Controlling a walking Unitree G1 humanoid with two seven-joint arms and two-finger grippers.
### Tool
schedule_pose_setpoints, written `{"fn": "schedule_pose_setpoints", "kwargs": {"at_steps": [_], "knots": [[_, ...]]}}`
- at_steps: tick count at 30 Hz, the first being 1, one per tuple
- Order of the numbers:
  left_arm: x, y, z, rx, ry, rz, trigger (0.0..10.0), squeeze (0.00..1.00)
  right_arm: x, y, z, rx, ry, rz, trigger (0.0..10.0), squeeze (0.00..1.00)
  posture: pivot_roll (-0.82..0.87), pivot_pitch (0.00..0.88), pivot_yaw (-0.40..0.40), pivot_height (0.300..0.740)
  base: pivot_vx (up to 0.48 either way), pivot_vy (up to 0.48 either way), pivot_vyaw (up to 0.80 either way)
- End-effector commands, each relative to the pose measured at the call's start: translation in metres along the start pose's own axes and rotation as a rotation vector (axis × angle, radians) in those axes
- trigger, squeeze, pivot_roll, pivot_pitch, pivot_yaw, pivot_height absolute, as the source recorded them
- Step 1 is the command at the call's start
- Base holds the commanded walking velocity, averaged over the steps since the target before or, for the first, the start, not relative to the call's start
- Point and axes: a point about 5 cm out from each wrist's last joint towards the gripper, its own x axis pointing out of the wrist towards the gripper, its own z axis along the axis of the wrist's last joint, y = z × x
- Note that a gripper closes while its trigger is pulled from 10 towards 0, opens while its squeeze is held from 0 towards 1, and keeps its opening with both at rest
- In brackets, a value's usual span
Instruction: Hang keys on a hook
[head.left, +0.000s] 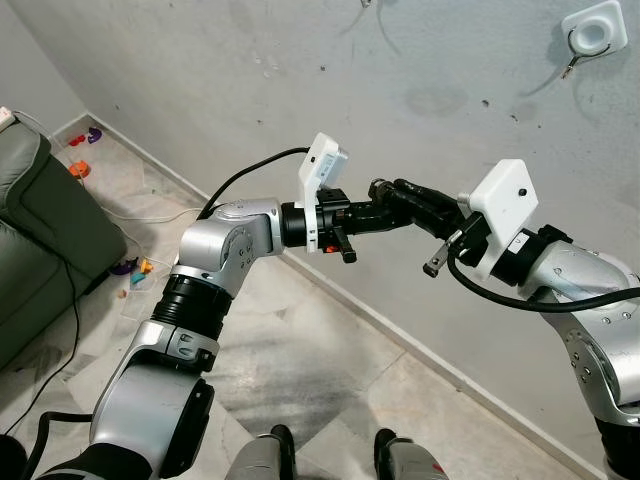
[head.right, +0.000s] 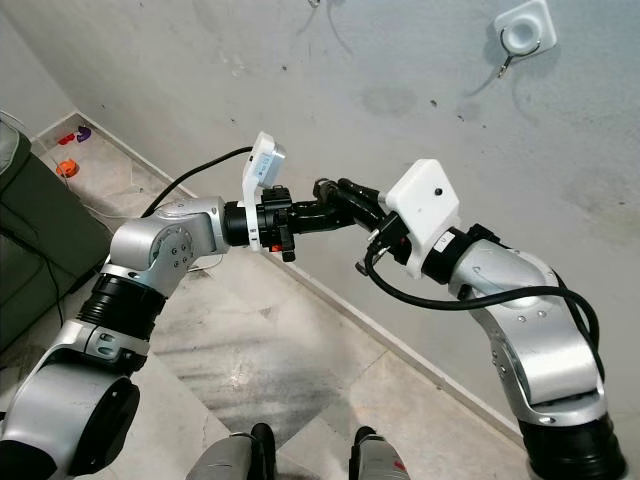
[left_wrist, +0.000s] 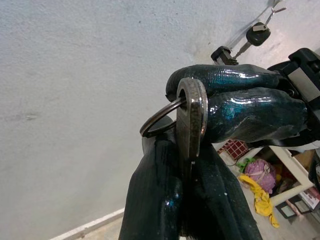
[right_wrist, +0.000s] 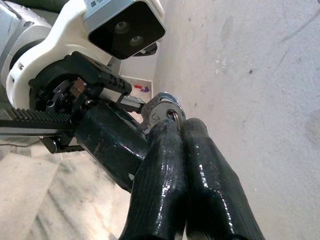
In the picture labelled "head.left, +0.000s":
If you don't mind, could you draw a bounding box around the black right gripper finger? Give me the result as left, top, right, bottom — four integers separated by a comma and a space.
393, 180, 465, 209
396, 192, 467, 223

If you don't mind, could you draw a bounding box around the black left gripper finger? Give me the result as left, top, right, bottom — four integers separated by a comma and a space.
368, 200, 446, 227
366, 212, 453, 239

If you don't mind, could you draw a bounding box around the grey robot right leg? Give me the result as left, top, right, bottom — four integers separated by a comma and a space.
375, 430, 441, 480

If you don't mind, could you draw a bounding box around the grey robot leg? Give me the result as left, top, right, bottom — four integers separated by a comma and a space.
225, 425, 296, 480
375, 430, 441, 480

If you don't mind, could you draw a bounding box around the grey robot left leg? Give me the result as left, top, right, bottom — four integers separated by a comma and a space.
225, 425, 296, 480

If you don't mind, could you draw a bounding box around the dark green sofa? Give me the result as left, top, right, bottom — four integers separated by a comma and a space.
0, 110, 129, 371

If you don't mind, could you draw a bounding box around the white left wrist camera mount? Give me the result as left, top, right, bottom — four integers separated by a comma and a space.
298, 133, 351, 256

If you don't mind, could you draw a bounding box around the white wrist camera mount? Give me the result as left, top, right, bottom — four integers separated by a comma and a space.
457, 159, 541, 281
298, 133, 351, 256

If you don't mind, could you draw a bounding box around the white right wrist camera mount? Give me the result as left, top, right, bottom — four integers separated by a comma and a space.
457, 159, 541, 281

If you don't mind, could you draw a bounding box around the black right camera cable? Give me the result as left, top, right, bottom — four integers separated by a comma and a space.
447, 255, 640, 313

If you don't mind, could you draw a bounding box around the black camera cable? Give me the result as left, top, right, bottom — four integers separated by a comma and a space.
197, 147, 313, 221
447, 255, 640, 313

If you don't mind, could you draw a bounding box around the black left camera cable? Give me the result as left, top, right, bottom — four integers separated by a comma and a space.
197, 147, 313, 221

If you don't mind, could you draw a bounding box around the white floor cable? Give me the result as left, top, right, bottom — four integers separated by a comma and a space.
95, 200, 206, 223

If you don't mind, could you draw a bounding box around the thin black floor cable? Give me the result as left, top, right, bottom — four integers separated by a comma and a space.
0, 255, 83, 446

